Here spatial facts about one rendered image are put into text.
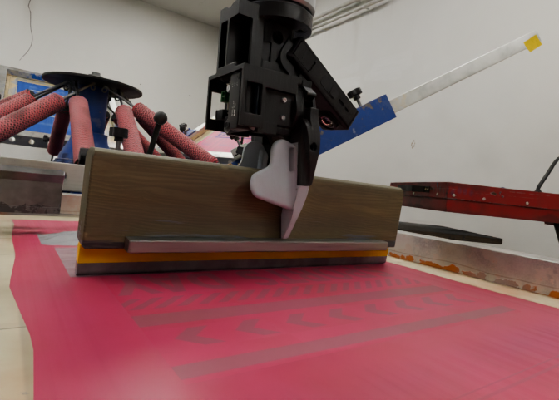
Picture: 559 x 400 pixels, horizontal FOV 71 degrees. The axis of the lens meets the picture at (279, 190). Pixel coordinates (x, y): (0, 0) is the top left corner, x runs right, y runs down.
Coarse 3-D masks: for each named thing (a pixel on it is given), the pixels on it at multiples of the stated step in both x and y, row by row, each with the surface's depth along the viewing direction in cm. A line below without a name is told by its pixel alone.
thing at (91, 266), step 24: (96, 264) 30; (120, 264) 31; (144, 264) 33; (168, 264) 34; (192, 264) 35; (216, 264) 36; (240, 264) 38; (264, 264) 39; (288, 264) 41; (312, 264) 43; (336, 264) 45
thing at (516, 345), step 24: (384, 264) 49; (456, 288) 40; (480, 288) 41; (528, 312) 33; (552, 312) 34; (432, 336) 25; (456, 336) 25; (480, 336) 26; (504, 336) 26; (528, 336) 27; (552, 336) 27; (480, 360) 22; (504, 360) 22; (528, 360) 22; (552, 360) 23; (528, 384) 19; (552, 384) 19
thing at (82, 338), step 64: (64, 256) 36; (64, 320) 21; (128, 320) 22; (64, 384) 15; (128, 384) 15; (192, 384) 16; (256, 384) 16; (320, 384) 17; (384, 384) 18; (448, 384) 18; (512, 384) 19
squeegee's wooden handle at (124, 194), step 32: (96, 160) 28; (128, 160) 30; (160, 160) 31; (192, 160) 33; (96, 192) 29; (128, 192) 30; (160, 192) 31; (192, 192) 33; (224, 192) 35; (320, 192) 41; (352, 192) 43; (384, 192) 46; (96, 224) 29; (128, 224) 30; (160, 224) 32; (192, 224) 33; (224, 224) 35; (256, 224) 37; (320, 224) 41; (352, 224) 44; (384, 224) 47
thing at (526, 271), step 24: (72, 216) 64; (408, 240) 55; (432, 240) 52; (456, 240) 53; (432, 264) 52; (456, 264) 49; (480, 264) 46; (504, 264) 44; (528, 264) 42; (552, 264) 40; (528, 288) 42; (552, 288) 40
